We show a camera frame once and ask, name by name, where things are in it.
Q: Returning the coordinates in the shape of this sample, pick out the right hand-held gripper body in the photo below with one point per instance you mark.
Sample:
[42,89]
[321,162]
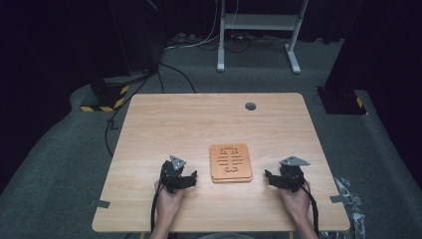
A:
[291,176]

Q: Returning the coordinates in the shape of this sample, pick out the black stand base striped edge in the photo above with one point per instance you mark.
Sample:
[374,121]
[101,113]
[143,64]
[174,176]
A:
[106,96]
[341,101]

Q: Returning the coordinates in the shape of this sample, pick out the clear plastic bag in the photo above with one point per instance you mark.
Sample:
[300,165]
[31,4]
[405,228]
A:
[353,205]

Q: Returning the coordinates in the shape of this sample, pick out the person's right hand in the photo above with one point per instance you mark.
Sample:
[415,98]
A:
[296,204]

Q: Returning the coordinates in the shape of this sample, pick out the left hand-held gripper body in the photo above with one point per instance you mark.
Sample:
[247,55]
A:
[172,174]

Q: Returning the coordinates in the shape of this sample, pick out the grey tape piece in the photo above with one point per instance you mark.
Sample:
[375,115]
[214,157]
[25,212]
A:
[100,203]
[338,198]

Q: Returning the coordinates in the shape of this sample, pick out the white metal stand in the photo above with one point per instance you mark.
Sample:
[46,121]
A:
[258,22]

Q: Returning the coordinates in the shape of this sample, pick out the person's left hand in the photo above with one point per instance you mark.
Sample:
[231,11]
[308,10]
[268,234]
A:
[168,202]

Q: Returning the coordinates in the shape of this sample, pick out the bamboo coaster with cutouts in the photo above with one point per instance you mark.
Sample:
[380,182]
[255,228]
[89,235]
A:
[231,161]

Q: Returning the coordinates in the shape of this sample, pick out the grey round table grommet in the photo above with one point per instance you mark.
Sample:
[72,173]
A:
[250,106]

